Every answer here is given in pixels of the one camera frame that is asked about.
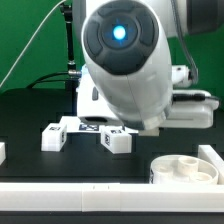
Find white cable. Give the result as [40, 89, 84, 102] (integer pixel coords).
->
[0, 0, 68, 89]

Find black camera stand pole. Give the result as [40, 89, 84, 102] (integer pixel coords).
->
[60, 3, 81, 91]

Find black cables on table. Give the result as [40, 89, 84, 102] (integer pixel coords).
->
[25, 71, 78, 90]

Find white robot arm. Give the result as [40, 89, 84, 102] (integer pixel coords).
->
[72, 0, 224, 131]

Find white front fence rail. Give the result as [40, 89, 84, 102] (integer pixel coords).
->
[0, 183, 224, 213]

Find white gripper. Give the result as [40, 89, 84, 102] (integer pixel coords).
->
[139, 65, 220, 136]

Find white block at left edge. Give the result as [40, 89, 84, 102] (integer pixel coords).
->
[0, 142, 6, 165]

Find white round stool seat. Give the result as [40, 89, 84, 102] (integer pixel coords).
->
[149, 155, 219, 185]

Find paper sheet with tags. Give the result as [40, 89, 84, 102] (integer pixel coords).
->
[59, 116, 138, 134]

